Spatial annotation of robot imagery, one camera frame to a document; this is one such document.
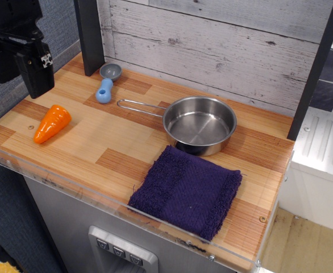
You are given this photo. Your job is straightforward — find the silver metal pot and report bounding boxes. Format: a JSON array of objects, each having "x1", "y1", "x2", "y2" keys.
[{"x1": 117, "y1": 96, "x2": 237, "y2": 156}]

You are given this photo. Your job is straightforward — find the clear acrylic edge guard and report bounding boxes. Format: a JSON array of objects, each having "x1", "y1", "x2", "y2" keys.
[{"x1": 0, "y1": 150, "x2": 262, "y2": 272}]

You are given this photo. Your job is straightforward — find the grey cabinet front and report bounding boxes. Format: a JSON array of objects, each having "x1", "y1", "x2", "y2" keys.
[{"x1": 25, "y1": 178, "x2": 232, "y2": 272}]

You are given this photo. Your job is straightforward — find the left dark vertical post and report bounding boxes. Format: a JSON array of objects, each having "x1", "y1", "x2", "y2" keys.
[{"x1": 74, "y1": 0, "x2": 105, "y2": 76}]

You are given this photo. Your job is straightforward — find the orange plastic carrot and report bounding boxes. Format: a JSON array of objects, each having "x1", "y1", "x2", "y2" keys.
[{"x1": 33, "y1": 105, "x2": 72, "y2": 144}]

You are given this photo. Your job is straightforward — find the dark vertical post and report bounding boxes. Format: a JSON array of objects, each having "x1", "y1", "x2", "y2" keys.
[
  {"x1": 287, "y1": 6, "x2": 333, "y2": 141},
  {"x1": 74, "y1": 0, "x2": 105, "y2": 76}
]

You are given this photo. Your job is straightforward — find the white toy sink unit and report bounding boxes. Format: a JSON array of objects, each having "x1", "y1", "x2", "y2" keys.
[{"x1": 278, "y1": 107, "x2": 333, "y2": 229}]

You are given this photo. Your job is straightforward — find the purple cloth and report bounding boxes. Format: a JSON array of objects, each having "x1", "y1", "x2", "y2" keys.
[{"x1": 128, "y1": 146, "x2": 243, "y2": 241}]

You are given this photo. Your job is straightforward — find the silver dispenser button panel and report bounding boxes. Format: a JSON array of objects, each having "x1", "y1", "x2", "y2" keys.
[{"x1": 88, "y1": 225, "x2": 159, "y2": 272}]

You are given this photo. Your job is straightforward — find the blue grey plastic scoop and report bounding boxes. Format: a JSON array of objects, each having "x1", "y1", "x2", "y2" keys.
[{"x1": 95, "y1": 64, "x2": 123, "y2": 104}]

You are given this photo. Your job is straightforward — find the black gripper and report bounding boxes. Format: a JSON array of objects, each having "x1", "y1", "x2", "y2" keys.
[{"x1": 0, "y1": 1, "x2": 55, "y2": 99}]

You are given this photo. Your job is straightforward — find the yellow object bottom left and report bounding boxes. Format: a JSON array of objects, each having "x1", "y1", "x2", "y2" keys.
[{"x1": 0, "y1": 262, "x2": 20, "y2": 273}]

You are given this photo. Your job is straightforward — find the right dark vertical post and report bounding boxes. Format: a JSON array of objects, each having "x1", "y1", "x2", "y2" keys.
[{"x1": 287, "y1": 6, "x2": 333, "y2": 141}]

